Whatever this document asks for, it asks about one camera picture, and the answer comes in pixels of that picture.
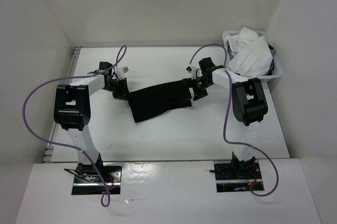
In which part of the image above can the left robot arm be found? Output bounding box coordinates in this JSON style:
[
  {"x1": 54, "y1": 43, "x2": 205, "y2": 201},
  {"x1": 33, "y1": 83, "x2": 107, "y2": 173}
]
[{"x1": 54, "y1": 62, "x2": 128, "y2": 182}]

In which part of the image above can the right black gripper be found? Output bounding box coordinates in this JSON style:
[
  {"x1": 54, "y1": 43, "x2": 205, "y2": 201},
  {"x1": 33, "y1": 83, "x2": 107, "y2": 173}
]
[{"x1": 182, "y1": 77, "x2": 212, "y2": 103}]

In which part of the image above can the white skirt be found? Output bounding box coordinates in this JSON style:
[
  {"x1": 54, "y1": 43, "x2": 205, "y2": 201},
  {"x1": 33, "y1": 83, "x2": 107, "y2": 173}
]
[{"x1": 225, "y1": 27, "x2": 273, "y2": 78}]

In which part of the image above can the white plastic laundry basket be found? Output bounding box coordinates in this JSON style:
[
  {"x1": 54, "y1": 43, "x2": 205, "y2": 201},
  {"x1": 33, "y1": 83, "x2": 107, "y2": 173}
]
[{"x1": 222, "y1": 30, "x2": 283, "y2": 82}]

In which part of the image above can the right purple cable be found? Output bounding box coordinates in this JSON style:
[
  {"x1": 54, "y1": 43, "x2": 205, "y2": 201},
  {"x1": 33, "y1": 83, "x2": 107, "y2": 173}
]
[{"x1": 187, "y1": 44, "x2": 280, "y2": 198}]

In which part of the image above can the purple cable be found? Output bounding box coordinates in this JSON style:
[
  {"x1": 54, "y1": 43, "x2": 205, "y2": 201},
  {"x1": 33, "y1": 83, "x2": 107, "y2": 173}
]
[
  {"x1": 22, "y1": 45, "x2": 128, "y2": 207},
  {"x1": 187, "y1": 44, "x2": 280, "y2": 198}
]

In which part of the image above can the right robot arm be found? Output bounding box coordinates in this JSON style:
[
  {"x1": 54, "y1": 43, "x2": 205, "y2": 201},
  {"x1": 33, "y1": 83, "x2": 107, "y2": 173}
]
[{"x1": 186, "y1": 57, "x2": 271, "y2": 160}]

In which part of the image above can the black skirt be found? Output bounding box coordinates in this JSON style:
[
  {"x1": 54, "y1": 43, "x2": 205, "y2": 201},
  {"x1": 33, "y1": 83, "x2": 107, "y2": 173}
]
[{"x1": 127, "y1": 80, "x2": 192, "y2": 123}]

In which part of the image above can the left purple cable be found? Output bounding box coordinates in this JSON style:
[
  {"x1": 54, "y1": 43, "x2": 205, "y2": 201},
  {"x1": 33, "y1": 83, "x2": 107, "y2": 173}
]
[{"x1": 22, "y1": 45, "x2": 128, "y2": 207}]

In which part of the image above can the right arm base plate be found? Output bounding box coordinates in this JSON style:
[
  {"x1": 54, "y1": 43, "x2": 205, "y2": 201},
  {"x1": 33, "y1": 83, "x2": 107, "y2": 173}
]
[{"x1": 210, "y1": 160, "x2": 264, "y2": 192}]

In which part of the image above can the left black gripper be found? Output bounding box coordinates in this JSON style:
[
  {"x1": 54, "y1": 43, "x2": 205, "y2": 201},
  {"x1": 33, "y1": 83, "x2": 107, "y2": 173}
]
[{"x1": 104, "y1": 77, "x2": 132, "y2": 101}]

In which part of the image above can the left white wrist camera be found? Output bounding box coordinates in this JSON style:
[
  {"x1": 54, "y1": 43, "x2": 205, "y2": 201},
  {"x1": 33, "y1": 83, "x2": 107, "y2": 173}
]
[{"x1": 115, "y1": 66, "x2": 129, "y2": 80}]

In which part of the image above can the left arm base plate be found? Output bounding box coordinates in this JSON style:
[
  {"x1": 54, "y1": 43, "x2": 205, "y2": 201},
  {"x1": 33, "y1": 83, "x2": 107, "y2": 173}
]
[{"x1": 64, "y1": 164, "x2": 122, "y2": 195}]

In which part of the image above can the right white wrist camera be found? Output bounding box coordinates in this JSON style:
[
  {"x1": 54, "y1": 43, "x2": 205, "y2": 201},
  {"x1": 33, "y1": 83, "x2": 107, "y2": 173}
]
[{"x1": 186, "y1": 66, "x2": 202, "y2": 79}]

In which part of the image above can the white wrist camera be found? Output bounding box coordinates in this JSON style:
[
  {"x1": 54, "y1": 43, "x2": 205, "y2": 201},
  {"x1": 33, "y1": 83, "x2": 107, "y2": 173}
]
[
  {"x1": 186, "y1": 66, "x2": 202, "y2": 79},
  {"x1": 115, "y1": 66, "x2": 129, "y2": 80}
]

